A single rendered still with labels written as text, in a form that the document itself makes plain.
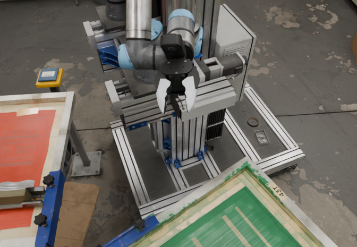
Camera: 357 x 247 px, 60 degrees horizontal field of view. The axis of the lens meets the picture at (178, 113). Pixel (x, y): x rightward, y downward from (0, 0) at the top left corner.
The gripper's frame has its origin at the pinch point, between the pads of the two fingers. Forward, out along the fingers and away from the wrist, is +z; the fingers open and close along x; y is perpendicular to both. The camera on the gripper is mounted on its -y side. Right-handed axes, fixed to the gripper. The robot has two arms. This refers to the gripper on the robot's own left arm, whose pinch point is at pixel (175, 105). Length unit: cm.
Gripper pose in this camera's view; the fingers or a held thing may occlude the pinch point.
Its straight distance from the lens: 63.8
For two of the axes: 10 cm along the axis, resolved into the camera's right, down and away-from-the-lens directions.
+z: -0.3, 7.6, -6.5
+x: -9.9, 0.6, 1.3
